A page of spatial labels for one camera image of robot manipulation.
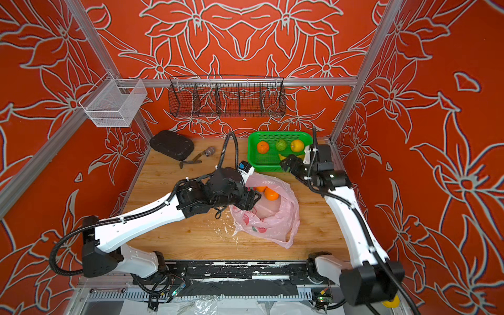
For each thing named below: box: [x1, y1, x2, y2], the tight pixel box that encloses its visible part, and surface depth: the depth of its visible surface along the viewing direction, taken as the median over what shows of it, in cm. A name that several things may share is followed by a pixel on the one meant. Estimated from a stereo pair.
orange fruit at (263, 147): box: [257, 141, 270, 155], surface depth 112 cm
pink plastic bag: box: [229, 171, 300, 250], surface depth 82 cm
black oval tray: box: [149, 130, 195, 161], surface depth 114 cm
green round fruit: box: [275, 139, 287, 152], surface depth 112 cm
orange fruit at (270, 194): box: [263, 186, 281, 202], surface depth 91 cm
